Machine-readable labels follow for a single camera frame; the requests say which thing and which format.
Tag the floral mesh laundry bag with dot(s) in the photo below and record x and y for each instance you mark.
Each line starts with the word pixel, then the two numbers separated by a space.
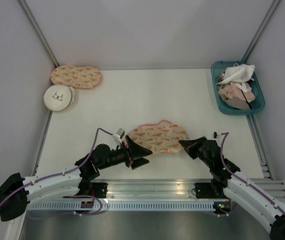
pixel 161 137

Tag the right aluminium frame post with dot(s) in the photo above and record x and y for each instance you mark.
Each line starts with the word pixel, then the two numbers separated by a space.
pixel 261 28

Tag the aluminium front rail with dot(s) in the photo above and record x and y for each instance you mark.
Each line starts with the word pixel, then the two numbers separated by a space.
pixel 150 189

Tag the aluminium frame post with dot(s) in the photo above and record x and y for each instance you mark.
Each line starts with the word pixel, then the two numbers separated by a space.
pixel 261 28
pixel 39 33

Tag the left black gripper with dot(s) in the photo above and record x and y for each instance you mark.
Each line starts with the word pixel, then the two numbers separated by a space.
pixel 136 151

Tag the taupe bra in basket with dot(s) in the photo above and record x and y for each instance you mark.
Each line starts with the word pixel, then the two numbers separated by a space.
pixel 237 104

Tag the left aluminium frame post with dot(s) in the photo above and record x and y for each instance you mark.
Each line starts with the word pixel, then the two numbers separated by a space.
pixel 39 33

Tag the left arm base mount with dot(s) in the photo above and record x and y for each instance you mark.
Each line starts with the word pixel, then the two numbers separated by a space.
pixel 96 189

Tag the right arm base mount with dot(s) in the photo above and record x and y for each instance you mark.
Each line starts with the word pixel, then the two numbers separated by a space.
pixel 206 190

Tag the teal plastic basket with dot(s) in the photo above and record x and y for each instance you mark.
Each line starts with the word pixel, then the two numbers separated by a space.
pixel 217 69

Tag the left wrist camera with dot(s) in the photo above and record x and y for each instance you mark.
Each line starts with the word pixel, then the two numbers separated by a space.
pixel 118 136

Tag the round cream laundry bag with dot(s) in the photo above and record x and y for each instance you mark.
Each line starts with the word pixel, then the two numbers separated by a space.
pixel 59 97

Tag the pink bra in basket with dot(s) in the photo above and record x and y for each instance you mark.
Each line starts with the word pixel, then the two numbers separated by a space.
pixel 241 91

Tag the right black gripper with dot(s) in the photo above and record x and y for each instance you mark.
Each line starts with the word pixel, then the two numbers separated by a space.
pixel 188 145

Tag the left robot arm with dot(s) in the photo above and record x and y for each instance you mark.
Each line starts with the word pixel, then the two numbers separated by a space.
pixel 18 193

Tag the white slotted cable duct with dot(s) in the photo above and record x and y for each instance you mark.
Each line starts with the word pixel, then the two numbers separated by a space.
pixel 78 205

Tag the white bra in basket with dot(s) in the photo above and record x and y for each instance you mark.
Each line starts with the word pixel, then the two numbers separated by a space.
pixel 237 74

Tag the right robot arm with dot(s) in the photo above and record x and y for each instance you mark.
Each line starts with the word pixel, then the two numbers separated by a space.
pixel 266 209

